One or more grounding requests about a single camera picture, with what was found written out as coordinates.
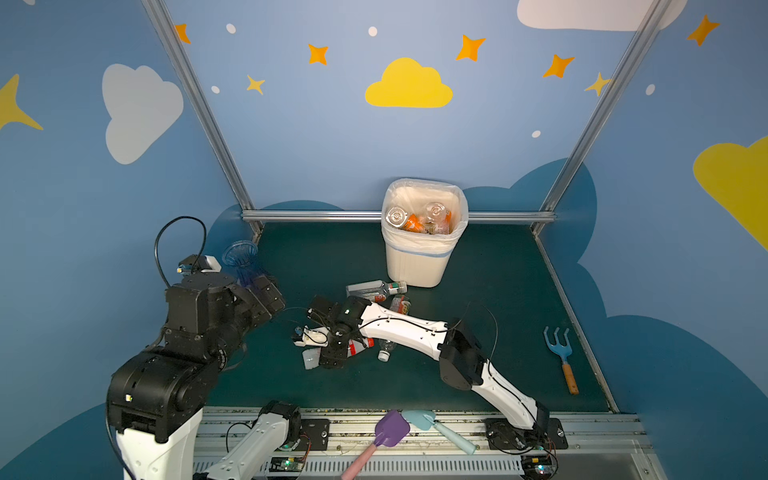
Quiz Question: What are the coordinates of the clear square bottle green label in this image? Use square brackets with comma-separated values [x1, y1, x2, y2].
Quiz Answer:
[345, 280, 407, 303]

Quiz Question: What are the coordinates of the red label clear bottle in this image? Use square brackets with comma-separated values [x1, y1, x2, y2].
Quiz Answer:
[377, 295, 412, 362]

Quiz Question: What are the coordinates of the clear bottle bird label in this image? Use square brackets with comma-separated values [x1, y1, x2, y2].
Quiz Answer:
[385, 206, 410, 229]

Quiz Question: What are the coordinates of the orange white tea bottle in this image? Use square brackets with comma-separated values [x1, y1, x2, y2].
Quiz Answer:
[402, 214, 427, 234]

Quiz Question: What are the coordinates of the clear bottle green band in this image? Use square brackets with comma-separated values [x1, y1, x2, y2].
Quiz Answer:
[423, 202, 451, 235]

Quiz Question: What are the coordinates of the red gold energy drink bottle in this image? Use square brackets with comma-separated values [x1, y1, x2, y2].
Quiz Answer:
[347, 338, 375, 357]

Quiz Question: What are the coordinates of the orange milk tea bottle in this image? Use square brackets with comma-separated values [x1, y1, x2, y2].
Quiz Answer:
[436, 210, 452, 235]

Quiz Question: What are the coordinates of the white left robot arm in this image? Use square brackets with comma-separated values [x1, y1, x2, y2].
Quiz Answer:
[105, 271, 286, 479]

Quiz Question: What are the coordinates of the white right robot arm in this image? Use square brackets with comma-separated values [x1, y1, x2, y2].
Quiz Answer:
[304, 296, 549, 436]

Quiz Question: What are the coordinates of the white ribbed trash bin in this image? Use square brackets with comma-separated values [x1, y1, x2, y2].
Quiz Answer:
[380, 178, 469, 289]

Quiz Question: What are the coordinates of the white bin liner bag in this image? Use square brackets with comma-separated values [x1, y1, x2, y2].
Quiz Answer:
[381, 178, 469, 258]

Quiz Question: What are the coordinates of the purple ribbed plastic vase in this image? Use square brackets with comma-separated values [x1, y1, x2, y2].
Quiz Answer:
[222, 240, 264, 287]

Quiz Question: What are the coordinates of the purple pink spatula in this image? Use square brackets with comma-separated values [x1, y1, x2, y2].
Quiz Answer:
[341, 410, 410, 480]

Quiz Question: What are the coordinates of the teal silicone spatula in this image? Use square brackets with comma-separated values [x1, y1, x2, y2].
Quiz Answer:
[401, 410, 477, 455]

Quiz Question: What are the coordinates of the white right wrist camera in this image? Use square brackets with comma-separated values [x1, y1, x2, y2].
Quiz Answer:
[292, 327, 329, 348]

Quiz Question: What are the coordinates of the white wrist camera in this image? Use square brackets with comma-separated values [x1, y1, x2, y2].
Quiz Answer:
[292, 327, 329, 348]
[177, 254, 222, 275]

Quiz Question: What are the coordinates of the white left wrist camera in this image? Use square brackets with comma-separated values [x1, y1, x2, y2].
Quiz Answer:
[177, 254, 222, 275]

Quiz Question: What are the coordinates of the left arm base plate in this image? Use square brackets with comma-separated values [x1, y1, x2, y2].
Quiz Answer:
[296, 418, 331, 452]

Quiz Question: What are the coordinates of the wooden handle brush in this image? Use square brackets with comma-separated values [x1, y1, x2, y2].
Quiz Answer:
[543, 327, 580, 395]

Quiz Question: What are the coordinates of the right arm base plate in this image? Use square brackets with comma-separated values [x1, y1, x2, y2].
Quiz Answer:
[483, 418, 569, 452]

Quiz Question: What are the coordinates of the aluminium frame post left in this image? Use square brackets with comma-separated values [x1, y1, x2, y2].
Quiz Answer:
[141, 0, 253, 210]

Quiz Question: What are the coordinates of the aluminium frame post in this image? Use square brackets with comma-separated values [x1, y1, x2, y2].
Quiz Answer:
[141, 0, 253, 210]
[540, 0, 672, 214]

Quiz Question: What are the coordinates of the aluminium frame post right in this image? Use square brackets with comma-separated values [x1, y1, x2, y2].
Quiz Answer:
[540, 0, 672, 214]

